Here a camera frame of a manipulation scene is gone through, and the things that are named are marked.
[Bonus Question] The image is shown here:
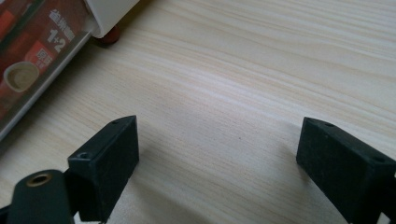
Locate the red printed product box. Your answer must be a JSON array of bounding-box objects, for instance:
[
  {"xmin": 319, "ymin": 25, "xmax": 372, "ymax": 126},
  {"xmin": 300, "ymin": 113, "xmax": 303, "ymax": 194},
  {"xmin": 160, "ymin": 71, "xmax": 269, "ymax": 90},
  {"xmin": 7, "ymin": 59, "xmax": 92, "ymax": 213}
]
[{"xmin": 0, "ymin": 0, "xmax": 94, "ymax": 143}]

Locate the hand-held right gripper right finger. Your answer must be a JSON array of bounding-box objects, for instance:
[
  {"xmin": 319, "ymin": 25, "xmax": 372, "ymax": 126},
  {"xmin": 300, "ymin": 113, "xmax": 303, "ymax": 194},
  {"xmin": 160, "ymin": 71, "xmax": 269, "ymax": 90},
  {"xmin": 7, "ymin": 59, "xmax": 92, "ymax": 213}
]
[{"xmin": 295, "ymin": 117, "xmax": 396, "ymax": 224}]

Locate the red coffee packet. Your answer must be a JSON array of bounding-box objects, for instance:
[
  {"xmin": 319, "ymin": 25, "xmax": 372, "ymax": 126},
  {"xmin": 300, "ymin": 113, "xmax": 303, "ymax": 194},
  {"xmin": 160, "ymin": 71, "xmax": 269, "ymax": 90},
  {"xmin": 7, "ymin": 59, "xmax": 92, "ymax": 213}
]
[{"xmin": 0, "ymin": 0, "xmax": 89, "ymax": 122}]

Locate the red rubber foot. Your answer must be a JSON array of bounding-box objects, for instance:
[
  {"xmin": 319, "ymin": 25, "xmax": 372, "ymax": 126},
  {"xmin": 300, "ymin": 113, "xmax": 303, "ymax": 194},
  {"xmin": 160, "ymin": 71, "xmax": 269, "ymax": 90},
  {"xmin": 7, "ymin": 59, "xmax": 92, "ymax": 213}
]
[{"xmin": 98, "ymin": 24, "xmax": 121, "ymax": 45}]

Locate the white plastic organizer frame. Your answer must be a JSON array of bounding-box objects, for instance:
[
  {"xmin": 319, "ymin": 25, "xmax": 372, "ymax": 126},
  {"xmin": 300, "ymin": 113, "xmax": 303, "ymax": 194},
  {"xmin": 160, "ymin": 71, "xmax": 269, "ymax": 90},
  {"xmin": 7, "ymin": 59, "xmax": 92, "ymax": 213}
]
[{"xmin": 83, "ymin": 0, "xmax": 141, "ymax": 39}]

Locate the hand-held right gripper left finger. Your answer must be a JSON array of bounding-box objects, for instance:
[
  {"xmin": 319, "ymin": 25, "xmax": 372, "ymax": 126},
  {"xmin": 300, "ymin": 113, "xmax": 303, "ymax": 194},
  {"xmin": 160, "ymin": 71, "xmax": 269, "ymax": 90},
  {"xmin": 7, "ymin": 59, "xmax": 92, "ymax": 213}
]
[{"xmin": 64, "ymin": 115, "xmax": 140, "ymax": 224}]

